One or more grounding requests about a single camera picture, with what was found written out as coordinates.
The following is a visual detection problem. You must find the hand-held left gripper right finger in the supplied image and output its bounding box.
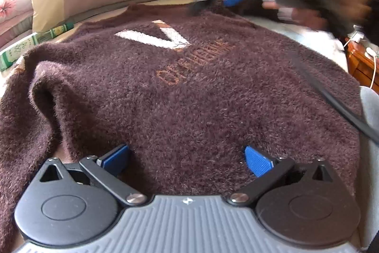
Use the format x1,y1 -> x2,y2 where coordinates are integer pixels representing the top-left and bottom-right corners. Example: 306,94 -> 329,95
228,145 -> 334,207

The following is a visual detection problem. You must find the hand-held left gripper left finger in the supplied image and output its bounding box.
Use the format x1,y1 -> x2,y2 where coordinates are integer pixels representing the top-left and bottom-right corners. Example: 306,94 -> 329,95
39,144 -> 148,207

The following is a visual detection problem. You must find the brown knitted sweater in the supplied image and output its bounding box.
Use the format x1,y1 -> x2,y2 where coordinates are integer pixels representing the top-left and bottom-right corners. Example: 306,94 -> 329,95
0,2 -> 366,244

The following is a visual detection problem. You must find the person's right forearm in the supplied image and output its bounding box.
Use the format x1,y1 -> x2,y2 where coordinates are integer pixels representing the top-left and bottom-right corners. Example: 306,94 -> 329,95
360,0 -> 379,44

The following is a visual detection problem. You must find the grey cloth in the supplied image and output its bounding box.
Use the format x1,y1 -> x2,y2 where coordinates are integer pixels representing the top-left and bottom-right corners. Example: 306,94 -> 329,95
358,86 -> 379,250

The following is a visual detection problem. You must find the wooden nightstand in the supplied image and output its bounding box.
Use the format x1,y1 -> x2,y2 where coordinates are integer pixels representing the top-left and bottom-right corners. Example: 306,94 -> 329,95
345,31 -> 379,89

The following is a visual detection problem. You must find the small green bottle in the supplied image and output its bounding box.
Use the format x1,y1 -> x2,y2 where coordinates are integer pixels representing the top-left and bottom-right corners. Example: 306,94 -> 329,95
40,22 -> 75,41

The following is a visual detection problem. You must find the large green bottle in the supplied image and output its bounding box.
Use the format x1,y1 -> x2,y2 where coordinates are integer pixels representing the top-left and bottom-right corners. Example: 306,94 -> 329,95
0,33 -> 40,72

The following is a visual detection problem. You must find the folded pink quilt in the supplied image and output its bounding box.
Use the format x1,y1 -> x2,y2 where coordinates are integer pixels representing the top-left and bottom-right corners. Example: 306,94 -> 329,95
0,0 -> 34,47

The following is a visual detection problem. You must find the black strap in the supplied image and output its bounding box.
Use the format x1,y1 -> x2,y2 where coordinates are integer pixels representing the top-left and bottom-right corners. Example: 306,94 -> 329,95
292,53 -> 379,145

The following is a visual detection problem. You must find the white charging cable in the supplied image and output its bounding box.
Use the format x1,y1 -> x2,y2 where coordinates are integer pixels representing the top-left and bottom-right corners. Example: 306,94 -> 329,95
343,31 -> 379,87

